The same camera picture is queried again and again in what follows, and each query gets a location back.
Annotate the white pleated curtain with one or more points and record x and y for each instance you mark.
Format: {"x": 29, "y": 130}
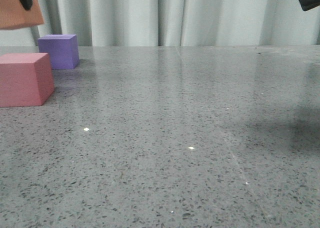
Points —
{"x": 102, "y": 23}

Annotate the pink foam cube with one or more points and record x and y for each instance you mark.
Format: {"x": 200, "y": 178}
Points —
{"x": 26, "y": 79}

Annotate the purple foam cube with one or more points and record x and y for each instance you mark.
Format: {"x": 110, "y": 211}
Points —
{"x": 62, "y": 49}

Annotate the orange foam cube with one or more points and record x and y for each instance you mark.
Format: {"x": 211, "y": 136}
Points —
{"x": 14, "y": 16}

